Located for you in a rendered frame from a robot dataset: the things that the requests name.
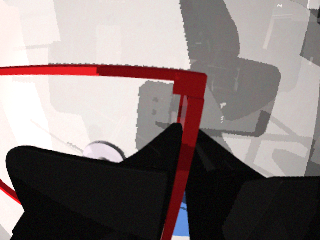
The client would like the grey post on round base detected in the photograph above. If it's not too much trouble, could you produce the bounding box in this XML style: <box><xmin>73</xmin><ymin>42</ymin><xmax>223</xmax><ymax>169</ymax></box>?
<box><xmin>83</xmin><ymin>140</ymin><xmax>124</xmax><ymax>161</ymax></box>

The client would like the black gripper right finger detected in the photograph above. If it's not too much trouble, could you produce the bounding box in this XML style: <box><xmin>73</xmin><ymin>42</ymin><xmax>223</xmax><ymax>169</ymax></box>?
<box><xmin>184</xmin><ymin>128</ymin><xmax>320</xmax><ymax>240</ymax></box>

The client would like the blue flat rectangular block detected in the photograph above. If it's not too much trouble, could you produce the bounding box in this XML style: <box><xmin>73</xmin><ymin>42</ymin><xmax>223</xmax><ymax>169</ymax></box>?
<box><xmin>172</xmin><ymin>192</ymin><xmax>189</xmax><ymax>237</ymax></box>

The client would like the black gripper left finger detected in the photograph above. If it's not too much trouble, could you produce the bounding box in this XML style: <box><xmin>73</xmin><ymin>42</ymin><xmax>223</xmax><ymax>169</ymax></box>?
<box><xmin>5</xmin><ymin>123</ymin><xmax>183</xmax><ymax>240</ymax></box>

